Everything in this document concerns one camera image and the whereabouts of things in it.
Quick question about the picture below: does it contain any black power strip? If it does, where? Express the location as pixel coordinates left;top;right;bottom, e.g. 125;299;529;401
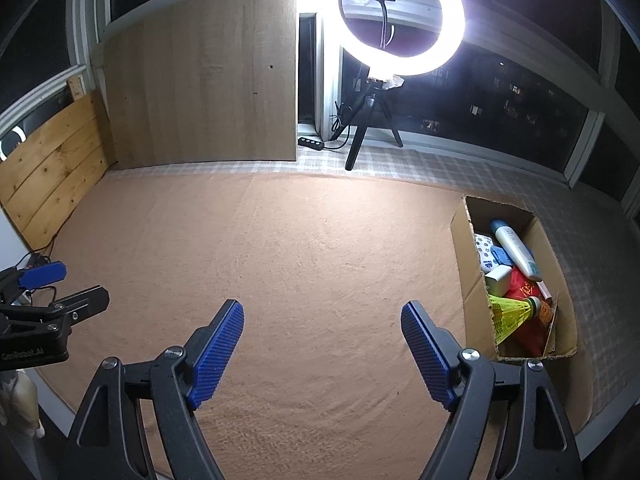
297;136;324;151

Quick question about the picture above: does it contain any light wooden board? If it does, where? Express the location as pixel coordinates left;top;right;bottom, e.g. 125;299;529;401
104;0;299;168

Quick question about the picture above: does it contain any white tissue pack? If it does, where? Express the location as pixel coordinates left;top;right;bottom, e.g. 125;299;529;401
474;234;499;274

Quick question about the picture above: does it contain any pink bottle grey cap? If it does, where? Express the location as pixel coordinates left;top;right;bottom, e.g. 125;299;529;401
535;281;553;306

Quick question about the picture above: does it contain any white blue-capped bottle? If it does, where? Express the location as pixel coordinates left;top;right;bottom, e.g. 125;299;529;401
489;219;542;282

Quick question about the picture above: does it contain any white square box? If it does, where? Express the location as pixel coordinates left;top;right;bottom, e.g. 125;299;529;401
485;264;512;297

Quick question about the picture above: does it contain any black tripod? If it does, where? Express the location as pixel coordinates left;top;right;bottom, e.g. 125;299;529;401
333;0;404;171

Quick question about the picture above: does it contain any red drawstring bag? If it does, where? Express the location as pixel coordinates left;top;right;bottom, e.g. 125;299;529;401
490;266;553;358

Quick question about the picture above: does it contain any gloved left hand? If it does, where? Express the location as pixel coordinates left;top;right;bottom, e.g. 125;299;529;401
0;370;46;439

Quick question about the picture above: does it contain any cardboard box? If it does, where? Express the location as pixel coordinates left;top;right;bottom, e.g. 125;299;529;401
450;196;578;361

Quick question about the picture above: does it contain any pine plank panel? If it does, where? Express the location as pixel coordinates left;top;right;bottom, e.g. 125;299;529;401
1;90;116;249

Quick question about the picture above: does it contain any ring light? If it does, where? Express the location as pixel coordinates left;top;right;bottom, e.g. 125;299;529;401
323;0;466;76

